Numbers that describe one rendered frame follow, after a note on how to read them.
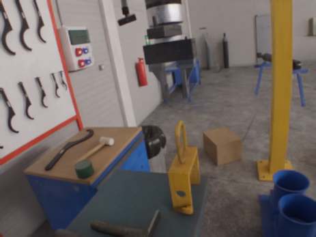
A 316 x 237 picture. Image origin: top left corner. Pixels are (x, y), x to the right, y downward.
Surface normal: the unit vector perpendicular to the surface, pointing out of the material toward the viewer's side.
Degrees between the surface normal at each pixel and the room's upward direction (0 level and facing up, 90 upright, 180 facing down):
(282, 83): 90
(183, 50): 90
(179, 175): 90
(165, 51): 90
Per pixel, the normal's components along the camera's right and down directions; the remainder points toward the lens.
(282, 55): -0.33, 0.38
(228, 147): 0.19, 0.32
